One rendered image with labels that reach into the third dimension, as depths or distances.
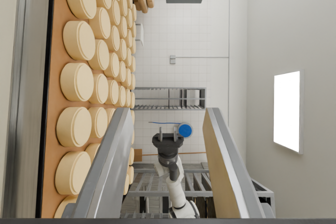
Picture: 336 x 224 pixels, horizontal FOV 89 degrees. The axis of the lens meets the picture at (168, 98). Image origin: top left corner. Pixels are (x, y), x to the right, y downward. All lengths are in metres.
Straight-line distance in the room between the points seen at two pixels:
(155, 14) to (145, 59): 1.16
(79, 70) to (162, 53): 4.22
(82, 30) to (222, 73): 4.37
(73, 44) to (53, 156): 0.13
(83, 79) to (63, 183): 0.12
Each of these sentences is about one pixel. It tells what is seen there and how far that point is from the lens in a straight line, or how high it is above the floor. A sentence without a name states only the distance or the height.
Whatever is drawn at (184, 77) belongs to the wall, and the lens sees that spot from 4.35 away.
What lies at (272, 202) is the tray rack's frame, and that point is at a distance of 1.67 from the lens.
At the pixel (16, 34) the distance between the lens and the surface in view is 0.30.
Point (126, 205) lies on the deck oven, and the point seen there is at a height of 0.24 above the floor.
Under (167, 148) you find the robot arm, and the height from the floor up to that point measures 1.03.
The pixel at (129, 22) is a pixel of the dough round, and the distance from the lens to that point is 0.53.
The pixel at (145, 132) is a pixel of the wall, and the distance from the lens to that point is 4.44.
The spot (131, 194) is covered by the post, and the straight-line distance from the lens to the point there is 1.48.
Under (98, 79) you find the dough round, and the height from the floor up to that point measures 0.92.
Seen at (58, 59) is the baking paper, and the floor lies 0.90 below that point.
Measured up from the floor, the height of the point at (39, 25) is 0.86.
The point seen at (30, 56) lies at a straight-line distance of 0.29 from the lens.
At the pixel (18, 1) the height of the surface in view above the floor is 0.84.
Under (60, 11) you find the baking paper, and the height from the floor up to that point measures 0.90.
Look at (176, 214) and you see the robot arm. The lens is 0.95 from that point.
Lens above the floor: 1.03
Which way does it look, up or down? level
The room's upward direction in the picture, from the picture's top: 90 degrees clockwise
